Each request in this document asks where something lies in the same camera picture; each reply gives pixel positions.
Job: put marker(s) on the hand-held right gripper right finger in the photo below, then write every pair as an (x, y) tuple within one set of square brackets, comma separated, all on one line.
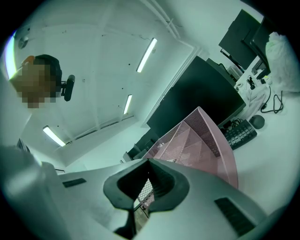
[(199, 211)]

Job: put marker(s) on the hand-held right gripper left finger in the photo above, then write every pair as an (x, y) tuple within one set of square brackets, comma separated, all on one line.
[(77, 206)]

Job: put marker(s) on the pink mesh basket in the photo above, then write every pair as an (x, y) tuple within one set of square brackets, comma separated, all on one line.
[(201, 145)]

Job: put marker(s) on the long ceiling light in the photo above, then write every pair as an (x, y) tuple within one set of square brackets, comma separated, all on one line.
[(146, 55), (127, 104), (54, 136)]

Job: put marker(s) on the small black keyboard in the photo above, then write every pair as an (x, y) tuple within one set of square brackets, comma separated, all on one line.
[(240, 134)]

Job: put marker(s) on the round black mouse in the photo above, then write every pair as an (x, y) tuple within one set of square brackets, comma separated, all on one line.
[(257, 122)]

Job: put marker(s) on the large black monitor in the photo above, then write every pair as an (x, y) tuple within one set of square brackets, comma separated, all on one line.
[(199, 93)]

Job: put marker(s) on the person's head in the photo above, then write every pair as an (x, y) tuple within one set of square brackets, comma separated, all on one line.
[(35, 82)]

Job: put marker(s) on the white plastic bag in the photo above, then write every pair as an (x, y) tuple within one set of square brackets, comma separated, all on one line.
[(282, 63)]

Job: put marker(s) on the black head-mounted camera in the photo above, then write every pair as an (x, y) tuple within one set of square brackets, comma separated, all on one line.
[(69, 87)]

